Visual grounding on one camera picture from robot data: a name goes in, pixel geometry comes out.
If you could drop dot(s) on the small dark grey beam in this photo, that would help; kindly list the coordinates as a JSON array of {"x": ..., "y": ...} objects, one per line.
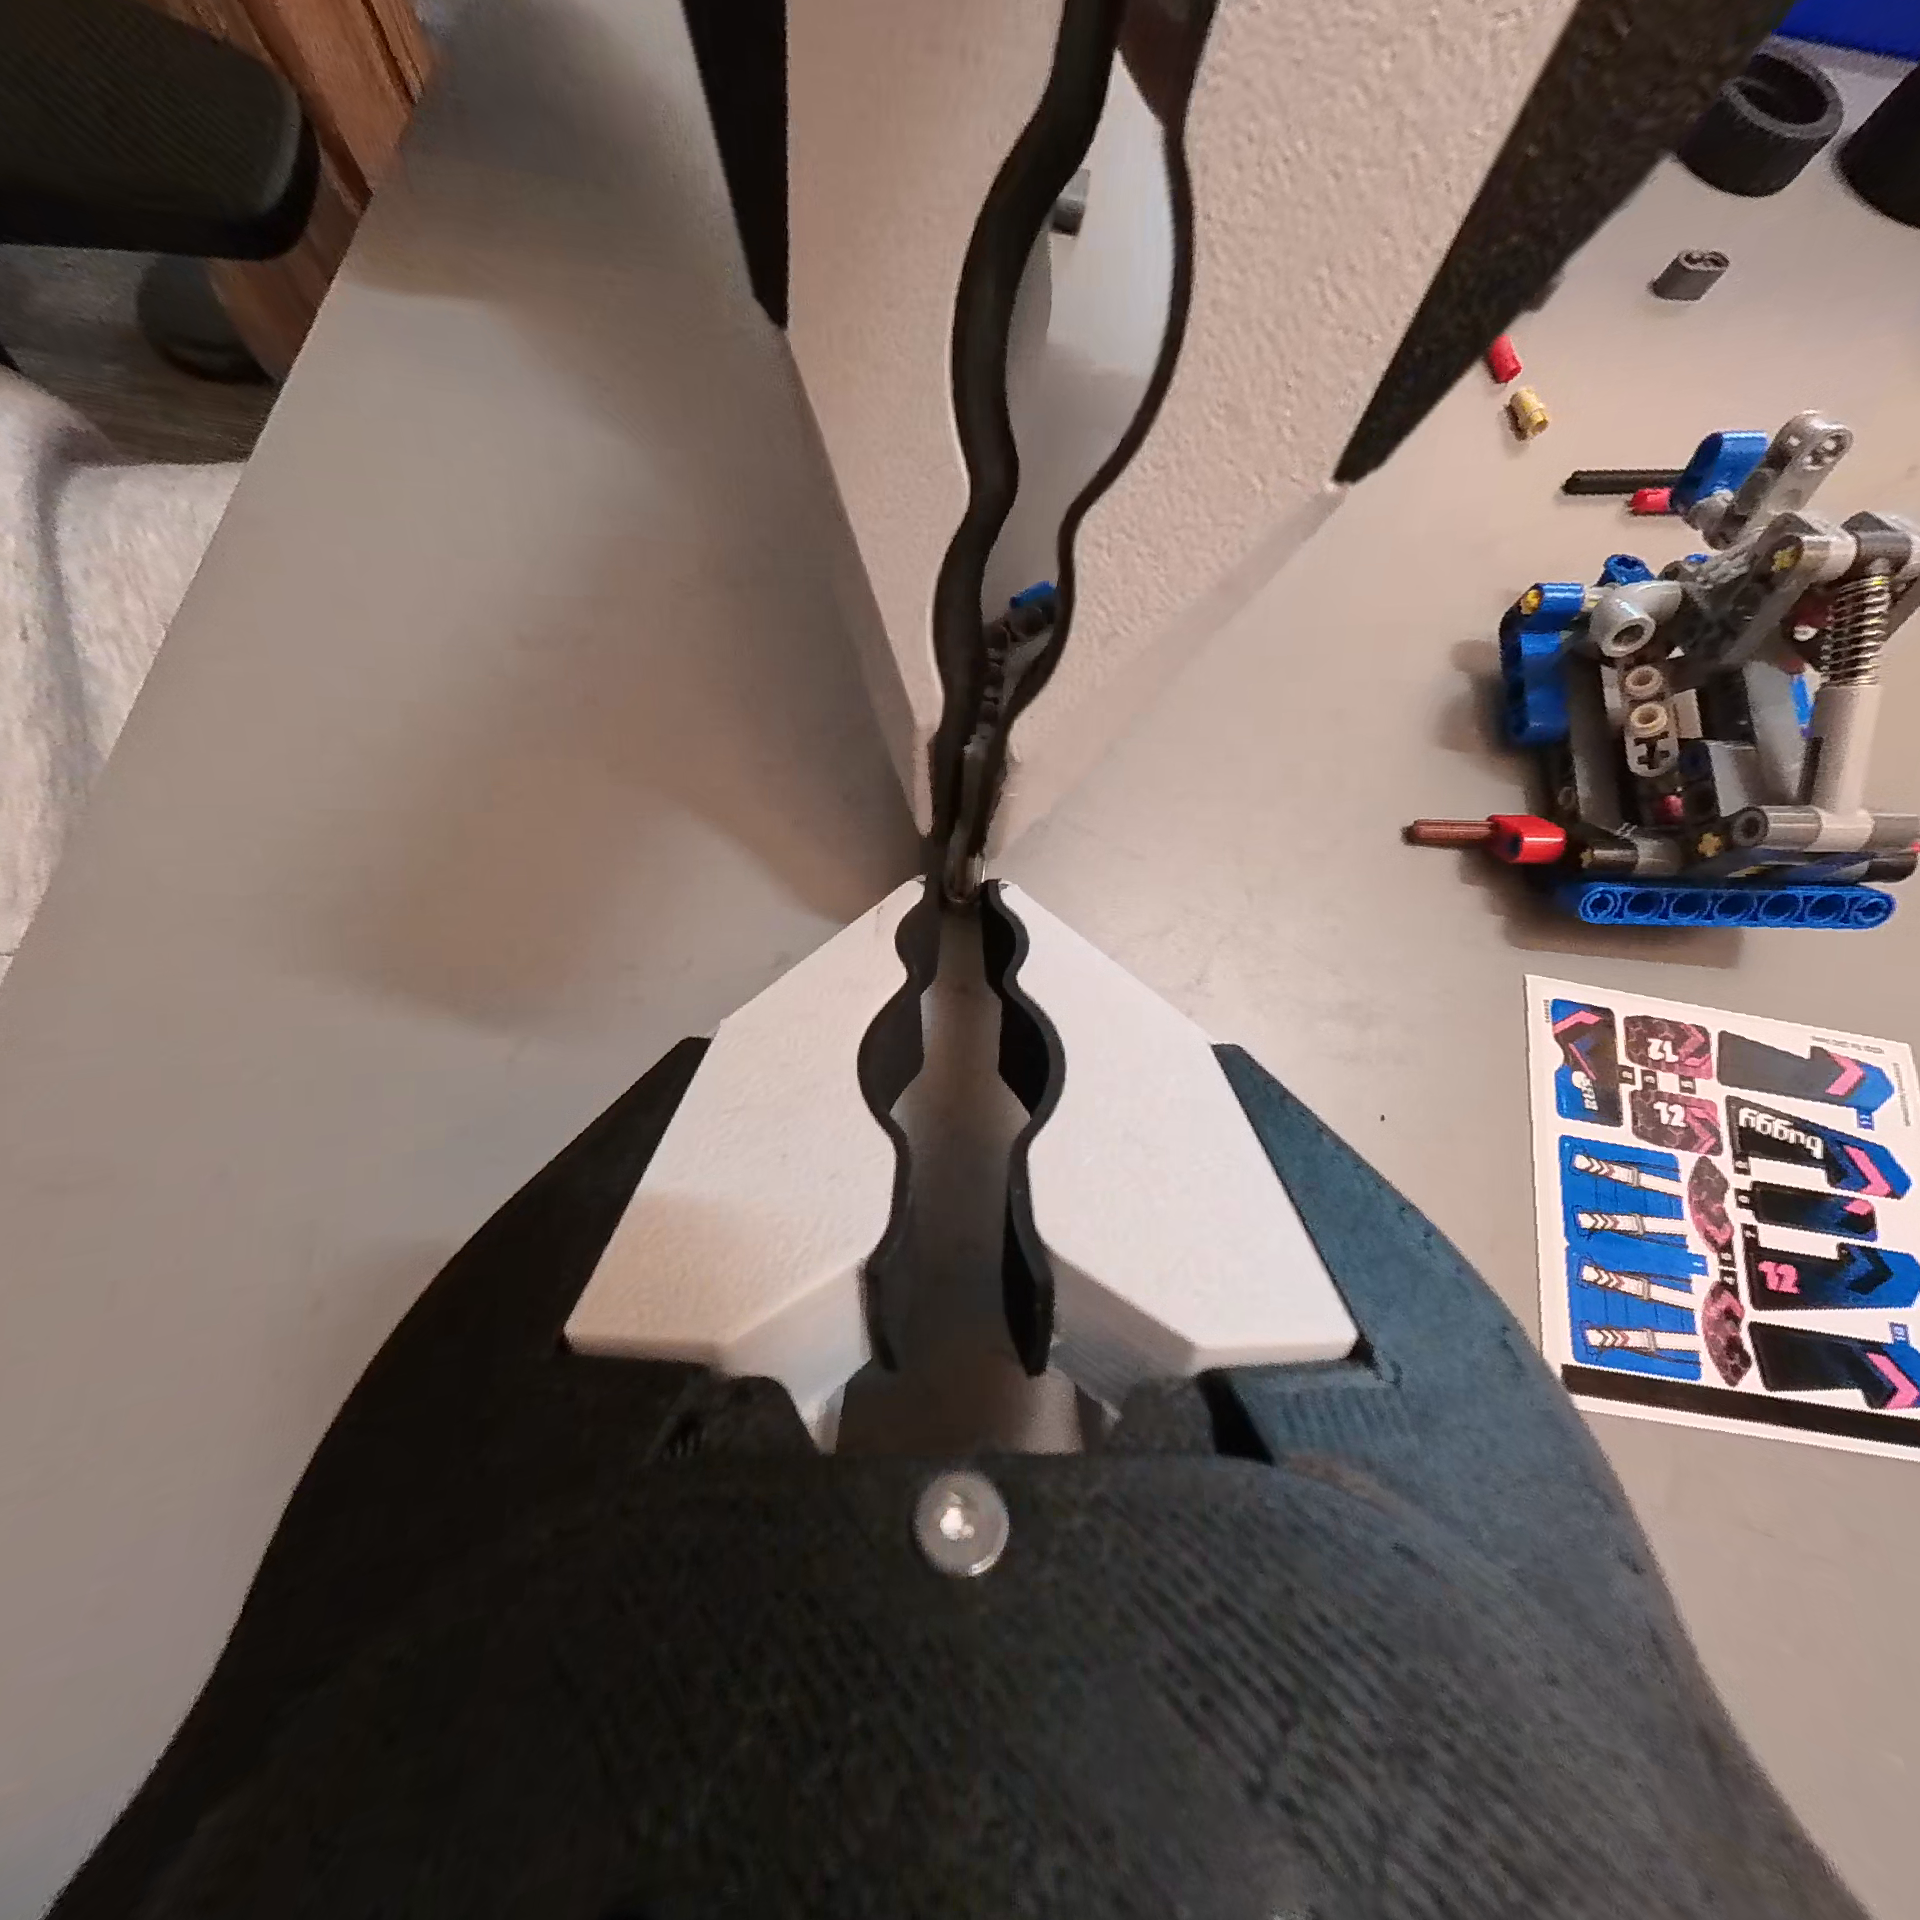
[{"x": 1689, "y": 274}]

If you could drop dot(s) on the toy buggy chassis assembly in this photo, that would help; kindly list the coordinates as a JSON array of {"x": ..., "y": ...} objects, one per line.
[{"x": 1710, "y": 721}]

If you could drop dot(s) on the long red plastic pin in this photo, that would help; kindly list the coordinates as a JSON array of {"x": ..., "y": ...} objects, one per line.
[{"x": 1502, "y": 357}]

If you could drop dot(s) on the dark grey angled beam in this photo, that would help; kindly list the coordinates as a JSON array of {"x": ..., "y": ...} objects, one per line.
[{"x": 1009, "y": 661}]

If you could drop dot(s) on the tan plastic pin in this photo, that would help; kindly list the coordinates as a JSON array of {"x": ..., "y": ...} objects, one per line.
[{"x": 1529, "y": 412}]

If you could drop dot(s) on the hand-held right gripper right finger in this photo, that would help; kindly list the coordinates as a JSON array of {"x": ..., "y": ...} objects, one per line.
[{"x": 1184, "y": 1201}]

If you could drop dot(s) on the brown wooden cabinet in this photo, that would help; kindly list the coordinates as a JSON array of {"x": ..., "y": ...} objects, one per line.
[{"x": 358, "y": 76}]

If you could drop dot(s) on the blue plastic connector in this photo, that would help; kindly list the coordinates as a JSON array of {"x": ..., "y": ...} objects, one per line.
[{"x": 1034, "y": 598}]

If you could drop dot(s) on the blue and pink sticker sheet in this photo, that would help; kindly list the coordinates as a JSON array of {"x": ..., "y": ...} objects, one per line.
[{"x": 1724, "y": 1201}]

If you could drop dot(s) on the black office chair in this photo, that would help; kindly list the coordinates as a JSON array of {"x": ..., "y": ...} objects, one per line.
[{"x": 134, "y": 134}]

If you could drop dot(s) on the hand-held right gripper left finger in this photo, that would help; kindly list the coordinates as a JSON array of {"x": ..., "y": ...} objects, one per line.
[{"x": 721, "y": 1201}]

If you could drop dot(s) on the black plastic axle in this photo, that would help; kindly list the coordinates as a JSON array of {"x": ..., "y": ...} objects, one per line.
[{"x": 1611, "y": 482}]

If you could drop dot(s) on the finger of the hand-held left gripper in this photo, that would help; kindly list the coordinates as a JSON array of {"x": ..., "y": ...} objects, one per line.
[
  {"x": 868, "y": 300},
  {"x": 1320, "y": 225}
]

